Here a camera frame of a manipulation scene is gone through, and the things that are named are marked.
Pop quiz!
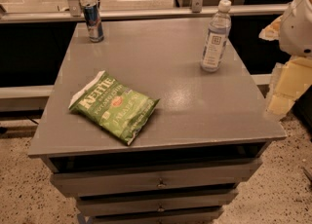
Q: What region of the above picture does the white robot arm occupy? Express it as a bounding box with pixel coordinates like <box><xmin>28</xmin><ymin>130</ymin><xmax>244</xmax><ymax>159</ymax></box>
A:
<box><xmin>258</xmin><ymin>0</ymin><xmax>312</xmax><ymax>120</ymax></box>

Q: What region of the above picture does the clear plastic water bottle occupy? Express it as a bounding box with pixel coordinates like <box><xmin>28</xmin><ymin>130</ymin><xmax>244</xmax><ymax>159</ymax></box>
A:
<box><xmin>201</xmin><ymin>0</ymin><xmax>231</xmax><ymax>72</ymax></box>

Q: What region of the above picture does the green kettle chips bag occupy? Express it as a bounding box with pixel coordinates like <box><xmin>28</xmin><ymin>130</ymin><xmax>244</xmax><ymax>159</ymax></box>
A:
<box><xmin>68</xmin><ymin>71</ymin><xmax>159</xmax><ymax>145</ymax></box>

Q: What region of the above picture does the grey drawer cabinet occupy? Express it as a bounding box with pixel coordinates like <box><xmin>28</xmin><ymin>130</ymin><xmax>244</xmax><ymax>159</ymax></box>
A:
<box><xmin>27</xmin><ymin>17</ymin><xmax>288</xmax><ymax>224</ymax></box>

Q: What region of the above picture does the blue silver energy drink can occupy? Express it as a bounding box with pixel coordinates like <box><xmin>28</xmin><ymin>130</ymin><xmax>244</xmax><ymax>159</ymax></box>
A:
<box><xmin>83</xmin><ymin>4</ymin><xmax>104</xmax><ymax>43</ymax></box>

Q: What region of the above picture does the upper grey drawer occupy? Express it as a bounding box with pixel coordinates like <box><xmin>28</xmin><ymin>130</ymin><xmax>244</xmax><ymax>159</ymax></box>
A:
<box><xmin>51</xmin><ymin>158</ymin><xmax>262</xmax><ymax>197</ymax></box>

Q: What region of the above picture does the grey drawer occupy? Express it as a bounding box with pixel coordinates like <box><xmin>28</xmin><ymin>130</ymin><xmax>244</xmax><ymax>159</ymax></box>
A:
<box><xmin>51</xmin><ymin>158</ymin><xmax>262</xmax><ymax>197</ymax></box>
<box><xmin>93</xmin><ymin>207</ymin><xmax>223</xmax><ymax>224</ymax></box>
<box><xmin>77</xmin><ymin>189</ymin><xmax>238</xmax><ymax>216</ymax></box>

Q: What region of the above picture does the lower grey drawer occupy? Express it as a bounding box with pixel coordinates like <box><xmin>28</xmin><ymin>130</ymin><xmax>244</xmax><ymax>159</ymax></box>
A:
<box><xmin>93</xmin><ymin>207</ymin><xmax>223</xmax><ymax>224</ymax></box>

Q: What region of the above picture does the middle grey drawer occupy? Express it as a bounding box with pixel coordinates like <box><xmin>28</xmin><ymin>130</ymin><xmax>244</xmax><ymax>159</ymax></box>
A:
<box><xmin>77</xmin><ymin>189</ymin><xmax>238</xmax><ymax>216</ymax></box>

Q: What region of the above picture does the metal railing frame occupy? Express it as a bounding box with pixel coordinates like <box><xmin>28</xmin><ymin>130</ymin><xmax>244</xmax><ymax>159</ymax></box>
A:
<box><xmin>0</xmin><ymin>0</ymin><xmax>217</xmax><ymax>23</ymax></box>

